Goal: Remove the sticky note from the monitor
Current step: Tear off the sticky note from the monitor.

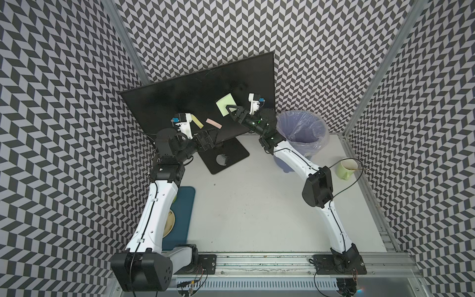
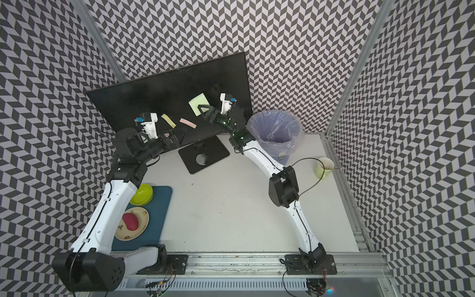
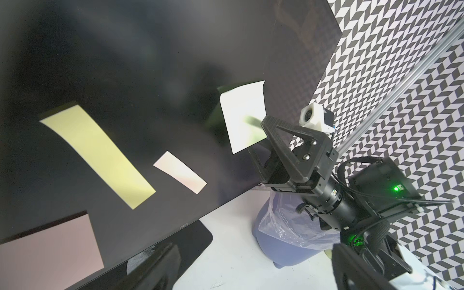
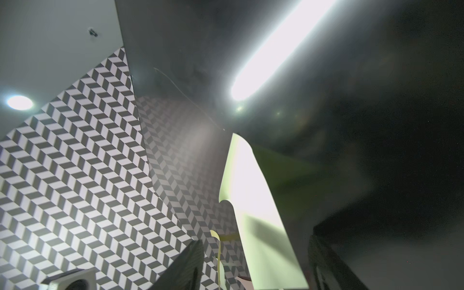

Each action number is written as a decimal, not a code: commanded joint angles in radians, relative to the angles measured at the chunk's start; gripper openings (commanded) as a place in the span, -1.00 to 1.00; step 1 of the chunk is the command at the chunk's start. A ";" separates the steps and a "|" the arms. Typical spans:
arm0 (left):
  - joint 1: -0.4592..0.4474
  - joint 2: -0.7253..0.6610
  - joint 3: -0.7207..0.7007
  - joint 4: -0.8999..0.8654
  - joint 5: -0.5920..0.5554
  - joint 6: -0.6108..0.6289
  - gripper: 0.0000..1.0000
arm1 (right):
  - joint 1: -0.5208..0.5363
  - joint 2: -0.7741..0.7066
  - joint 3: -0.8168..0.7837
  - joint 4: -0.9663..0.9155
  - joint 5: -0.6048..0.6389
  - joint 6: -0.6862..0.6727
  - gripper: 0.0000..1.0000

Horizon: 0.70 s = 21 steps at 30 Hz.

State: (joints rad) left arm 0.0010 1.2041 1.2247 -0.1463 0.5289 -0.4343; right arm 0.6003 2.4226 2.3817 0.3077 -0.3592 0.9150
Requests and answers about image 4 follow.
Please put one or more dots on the black computer monitor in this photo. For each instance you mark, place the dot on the black computer monitor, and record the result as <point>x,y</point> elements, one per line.
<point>360,131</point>

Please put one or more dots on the yellow sticky strip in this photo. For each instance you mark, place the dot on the yellow sticky strip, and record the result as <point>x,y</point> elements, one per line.
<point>220,268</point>

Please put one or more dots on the large green sticky note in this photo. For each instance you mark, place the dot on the large green sticky note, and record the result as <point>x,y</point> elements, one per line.
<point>271,260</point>

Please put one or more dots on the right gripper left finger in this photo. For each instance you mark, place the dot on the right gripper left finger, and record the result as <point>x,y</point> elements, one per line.
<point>186,270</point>

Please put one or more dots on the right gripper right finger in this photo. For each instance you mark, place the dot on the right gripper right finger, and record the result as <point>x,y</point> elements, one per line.
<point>330,272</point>

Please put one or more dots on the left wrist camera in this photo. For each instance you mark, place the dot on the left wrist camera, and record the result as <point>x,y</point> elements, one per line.
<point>76,279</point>

